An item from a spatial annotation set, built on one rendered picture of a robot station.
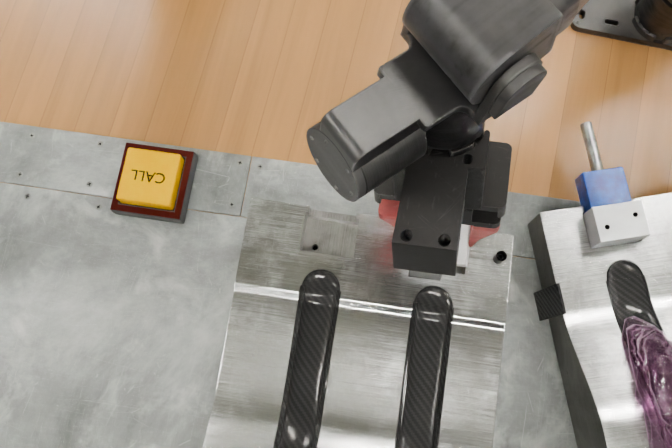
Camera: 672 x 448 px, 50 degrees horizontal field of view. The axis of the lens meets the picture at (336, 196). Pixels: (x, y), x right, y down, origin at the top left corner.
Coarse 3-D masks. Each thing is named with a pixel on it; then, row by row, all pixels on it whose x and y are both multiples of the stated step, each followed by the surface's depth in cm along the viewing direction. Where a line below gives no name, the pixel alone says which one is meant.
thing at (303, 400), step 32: (320, 288) 69; (320, 320) 69; (416, 320) 68; (448, 320) 68; (320, 352) 68; (416, 352) 68; (448, 352) 67; (288, 384) 67; (320, 384) 67; (416, 384) 67; (288, 416) 67; (320, 416) 66; (416, 416) 66
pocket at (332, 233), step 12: (312, 216) 72; (324, 216) 72; (336, 216) 72; (348, 216) 72; (312, 228) 73; (324, 228) 73; (336, 228) 73; (348, 228) 73; (312, 240) 73; (324, 240) 72; (336, 240) 72; (348, 240) 72; (324, 252) 72; (336, 252) 72; (348, 252) 72
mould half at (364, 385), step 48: (288, 240) 70; (384, 240) 70; (480, 240) 69; (240, 288) 69; (288, 288) 69; (384, 288) 68; (480, 288) 68; (240, 336) 68; (288, 336) 68; (336, 336) 68; (384, 336) 68; (480, 336) 67; (240, 384) 67; (336, 384) 67; (384, 384) 67; (480, 384) 66; (240, 432) 66; (336, 432) 66; (384, 432) 66; (480, 432) 65
